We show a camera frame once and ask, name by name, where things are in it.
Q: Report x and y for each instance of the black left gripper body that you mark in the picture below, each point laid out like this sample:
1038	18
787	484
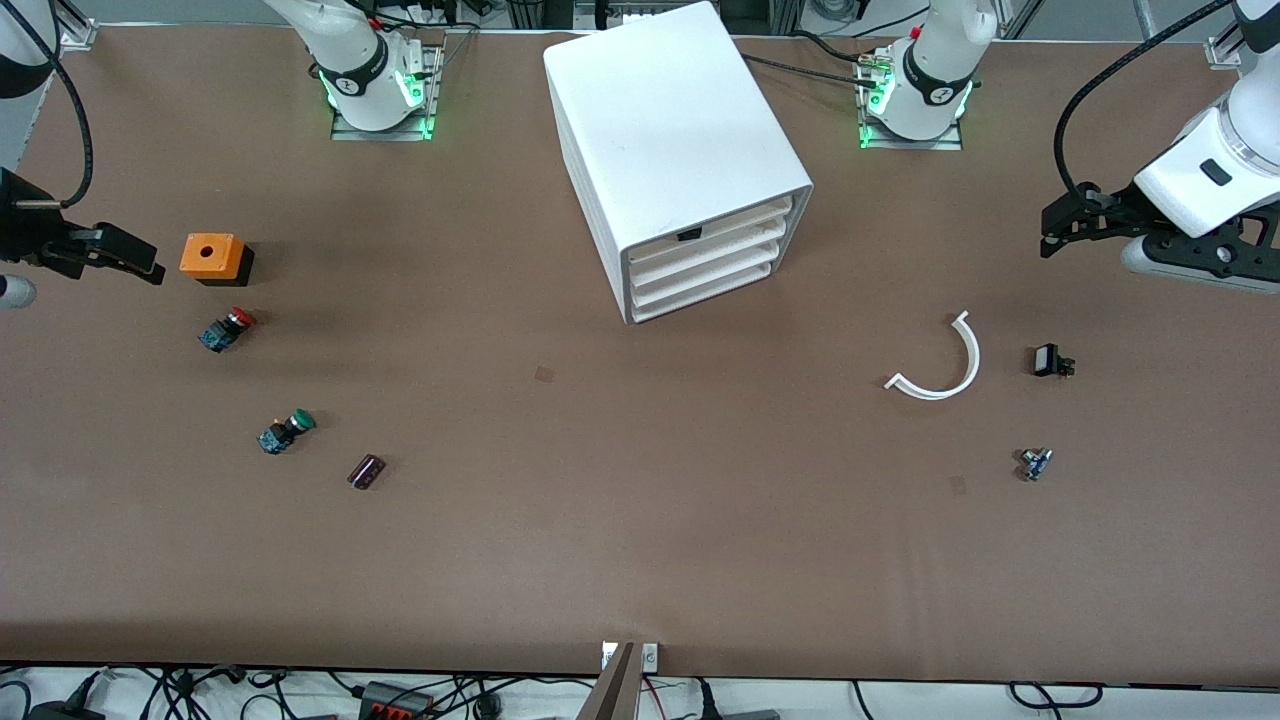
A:
1113	213

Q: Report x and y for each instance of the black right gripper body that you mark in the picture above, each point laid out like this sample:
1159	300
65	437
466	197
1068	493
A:
28	232

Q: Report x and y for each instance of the white plastic drawer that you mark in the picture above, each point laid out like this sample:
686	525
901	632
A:
745	220
700	297
725	252
710	275

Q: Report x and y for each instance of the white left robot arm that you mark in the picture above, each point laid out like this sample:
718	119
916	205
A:
930	80

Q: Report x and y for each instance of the white drawer cabinet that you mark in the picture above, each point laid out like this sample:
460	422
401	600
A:
660	120

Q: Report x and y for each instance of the white curved plastic piece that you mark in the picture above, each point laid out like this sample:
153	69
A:
974	355

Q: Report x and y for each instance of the small blue grey component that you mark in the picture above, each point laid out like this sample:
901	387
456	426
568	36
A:
1035	465

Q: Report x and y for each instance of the dark purple small component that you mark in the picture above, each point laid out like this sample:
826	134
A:
366	472

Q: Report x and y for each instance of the black plug adapter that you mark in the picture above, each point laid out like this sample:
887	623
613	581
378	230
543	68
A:
60	712

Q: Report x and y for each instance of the black power strip red switches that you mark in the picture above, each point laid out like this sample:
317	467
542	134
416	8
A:
395	705

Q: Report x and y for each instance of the orange button enclosure box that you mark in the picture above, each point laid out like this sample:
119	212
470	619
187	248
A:
225	258

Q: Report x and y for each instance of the red push button switch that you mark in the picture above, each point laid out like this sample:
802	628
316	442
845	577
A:
222	333

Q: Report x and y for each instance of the black small switch component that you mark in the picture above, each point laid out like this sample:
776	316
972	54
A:
1046	360

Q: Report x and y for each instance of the aluminium frame corner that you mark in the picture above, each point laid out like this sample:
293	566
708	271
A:
78	30
1222	52

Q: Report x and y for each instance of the green push button switch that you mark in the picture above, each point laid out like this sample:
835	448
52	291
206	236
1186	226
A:
280	435

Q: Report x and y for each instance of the white small bracket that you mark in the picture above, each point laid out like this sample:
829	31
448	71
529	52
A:
650	657

